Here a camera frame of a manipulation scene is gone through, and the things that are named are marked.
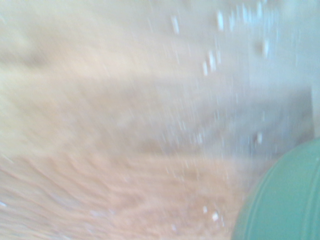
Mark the green ceramic bowl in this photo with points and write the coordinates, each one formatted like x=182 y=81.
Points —
x=287 y=200

